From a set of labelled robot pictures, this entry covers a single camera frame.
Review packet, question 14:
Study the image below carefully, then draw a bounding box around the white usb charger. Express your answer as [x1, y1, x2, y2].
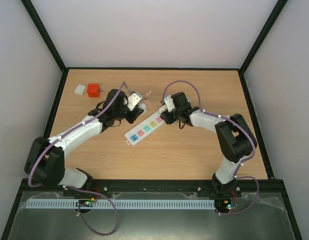
[139, 103, 147, 112]

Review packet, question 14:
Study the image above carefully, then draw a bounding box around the white multicolour power strip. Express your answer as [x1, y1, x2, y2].
[124, 105, 166, 146]

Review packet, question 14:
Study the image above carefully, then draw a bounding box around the red cube socket adapter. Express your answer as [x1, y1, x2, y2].
[87, 83, 100, 98]

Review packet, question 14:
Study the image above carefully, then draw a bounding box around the white plug adapter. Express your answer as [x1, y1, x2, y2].
[74, 84, 86, 96]

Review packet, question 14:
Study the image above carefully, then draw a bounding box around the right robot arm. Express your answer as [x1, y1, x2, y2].
[160, 92, 258, 196]

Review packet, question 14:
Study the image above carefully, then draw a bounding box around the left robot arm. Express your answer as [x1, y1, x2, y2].
[24, 89, 145, 189]

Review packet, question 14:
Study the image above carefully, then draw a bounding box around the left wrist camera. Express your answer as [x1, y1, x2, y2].
[127, 92, 143, 111]

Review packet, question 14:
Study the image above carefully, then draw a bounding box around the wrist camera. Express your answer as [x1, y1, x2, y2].
[161, 95, 175, 113]
[127, 92, 143, 111]

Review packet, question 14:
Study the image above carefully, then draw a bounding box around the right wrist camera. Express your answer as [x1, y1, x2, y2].
[161, 95, 175, 113]

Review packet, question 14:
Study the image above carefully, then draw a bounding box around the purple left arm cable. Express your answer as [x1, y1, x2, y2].
[27, 81, 132, 236]

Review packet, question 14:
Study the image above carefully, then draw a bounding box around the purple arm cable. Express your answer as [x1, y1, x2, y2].
[161, 79, 260, 216]
[27, 81, 132, 236]

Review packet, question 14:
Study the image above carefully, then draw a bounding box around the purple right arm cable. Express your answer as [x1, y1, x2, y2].
[161, 79, 260, 216]

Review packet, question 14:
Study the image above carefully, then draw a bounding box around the black metal frame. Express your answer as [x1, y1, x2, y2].
[0, 0, 303, 240]

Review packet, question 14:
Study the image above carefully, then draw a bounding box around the light blue slotted cable duct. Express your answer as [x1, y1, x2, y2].
[25, 199, 215, 210]

